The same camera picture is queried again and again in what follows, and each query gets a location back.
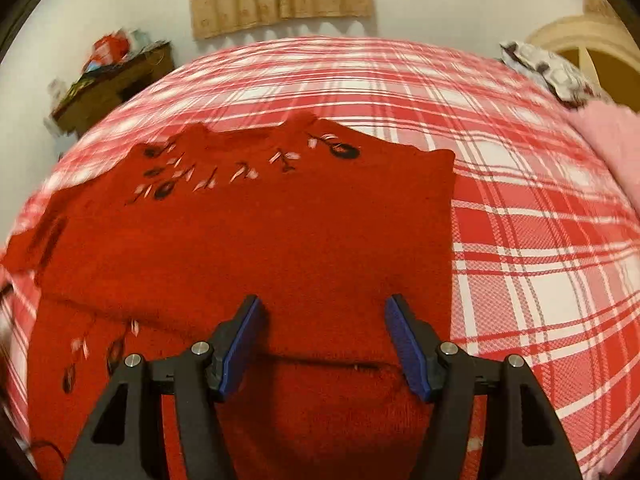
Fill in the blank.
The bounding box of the wooden side table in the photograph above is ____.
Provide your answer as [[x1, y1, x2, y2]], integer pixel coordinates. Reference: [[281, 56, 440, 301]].
[[51, 41, 177, 138]]

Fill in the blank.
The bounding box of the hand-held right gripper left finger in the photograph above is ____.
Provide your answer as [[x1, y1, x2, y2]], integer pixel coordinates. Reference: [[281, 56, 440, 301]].
[[63, 294, 264, 480]]

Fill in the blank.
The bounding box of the red knitted sweater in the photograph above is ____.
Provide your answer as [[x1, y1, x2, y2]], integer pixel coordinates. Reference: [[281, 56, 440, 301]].
[[0, 111, 456, 480]]

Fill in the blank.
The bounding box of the cream wooden headboard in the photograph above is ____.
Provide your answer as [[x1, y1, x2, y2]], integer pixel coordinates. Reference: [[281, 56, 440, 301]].
[[525, 14, 640, 103]]

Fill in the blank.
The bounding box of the pink floral pillow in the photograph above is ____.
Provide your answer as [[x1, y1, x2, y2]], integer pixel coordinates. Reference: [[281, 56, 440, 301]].
[[570, 100, 640, 201]]

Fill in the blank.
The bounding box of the patterned pillow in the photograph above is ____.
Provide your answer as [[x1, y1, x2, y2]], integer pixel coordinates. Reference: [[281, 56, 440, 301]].
[[500, 40, 613, 109]]

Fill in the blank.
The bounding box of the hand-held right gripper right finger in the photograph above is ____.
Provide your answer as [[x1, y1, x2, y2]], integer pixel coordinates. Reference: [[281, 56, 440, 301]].
[[384, 294, 584, 480]]

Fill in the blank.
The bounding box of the red plaid bed sheet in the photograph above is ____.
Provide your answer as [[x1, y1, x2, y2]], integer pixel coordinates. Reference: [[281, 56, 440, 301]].
[[0, 36, 640, 480]]

